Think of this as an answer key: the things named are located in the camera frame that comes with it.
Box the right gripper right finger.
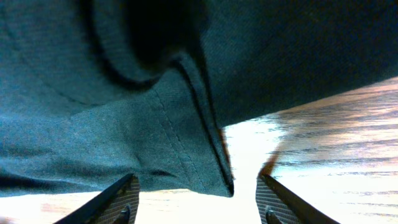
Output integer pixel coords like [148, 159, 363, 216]
[256, 175, 339, 224]

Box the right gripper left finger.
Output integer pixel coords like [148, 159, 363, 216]
[55, 174, 140, 224]

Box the black t-shirt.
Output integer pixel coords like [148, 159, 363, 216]
[1, 1, 397, 197]

